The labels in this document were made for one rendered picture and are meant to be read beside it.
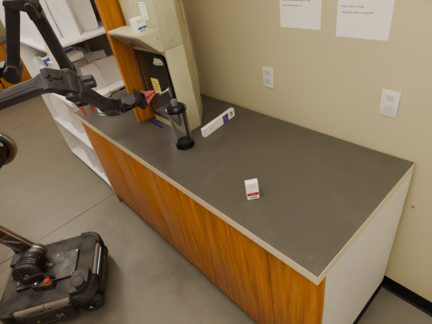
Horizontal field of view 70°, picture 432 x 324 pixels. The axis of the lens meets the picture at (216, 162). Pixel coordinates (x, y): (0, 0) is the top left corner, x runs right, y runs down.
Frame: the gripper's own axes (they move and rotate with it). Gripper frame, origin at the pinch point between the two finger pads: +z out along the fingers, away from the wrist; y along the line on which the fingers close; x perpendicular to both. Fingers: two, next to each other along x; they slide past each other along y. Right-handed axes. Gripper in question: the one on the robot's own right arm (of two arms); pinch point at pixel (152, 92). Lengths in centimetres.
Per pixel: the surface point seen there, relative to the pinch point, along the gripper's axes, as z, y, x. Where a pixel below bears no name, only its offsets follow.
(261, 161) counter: 11, -26, -63
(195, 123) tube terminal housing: 14.8, -22.6, -11.5
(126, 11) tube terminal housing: 6.9, 38.0, 15.0
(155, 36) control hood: 3.4, 28.8, -11.7
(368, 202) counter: 14, -26, -112
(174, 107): -2.9, -1.8, -22.6
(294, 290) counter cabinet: -21, -50, -104
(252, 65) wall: 50, 1, -27
